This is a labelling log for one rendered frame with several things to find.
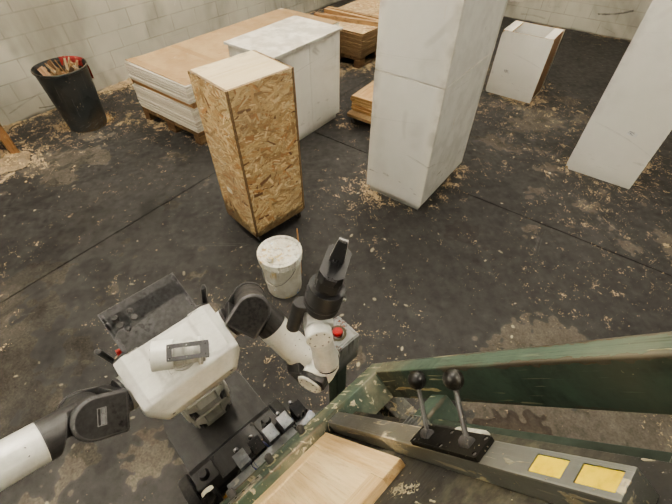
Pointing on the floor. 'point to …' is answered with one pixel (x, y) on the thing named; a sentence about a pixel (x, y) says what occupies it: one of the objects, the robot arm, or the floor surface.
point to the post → (337, 384)
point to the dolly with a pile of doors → (362, 104)
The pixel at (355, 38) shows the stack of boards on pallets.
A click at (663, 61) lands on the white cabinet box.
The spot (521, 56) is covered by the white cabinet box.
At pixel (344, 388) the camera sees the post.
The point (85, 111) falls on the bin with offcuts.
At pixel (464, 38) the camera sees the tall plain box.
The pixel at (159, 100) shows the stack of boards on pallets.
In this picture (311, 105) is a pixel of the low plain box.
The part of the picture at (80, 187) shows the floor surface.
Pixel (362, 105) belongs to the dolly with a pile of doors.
